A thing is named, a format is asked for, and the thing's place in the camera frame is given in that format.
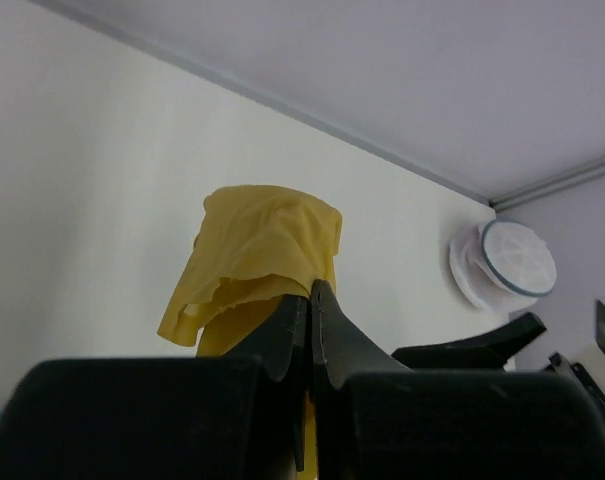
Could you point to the yellow bra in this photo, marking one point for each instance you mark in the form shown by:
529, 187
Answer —
256, 244

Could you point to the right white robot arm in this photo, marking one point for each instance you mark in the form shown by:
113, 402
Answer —
588, 366

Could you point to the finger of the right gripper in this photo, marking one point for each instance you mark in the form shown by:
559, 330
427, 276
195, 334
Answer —
491, 350

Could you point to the white blue-rimmed laundry bag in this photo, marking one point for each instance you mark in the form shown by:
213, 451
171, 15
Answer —
502, 266

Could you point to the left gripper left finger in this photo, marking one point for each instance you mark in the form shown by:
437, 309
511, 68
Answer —
276, 442

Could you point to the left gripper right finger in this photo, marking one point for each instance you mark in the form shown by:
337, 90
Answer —
354, 390

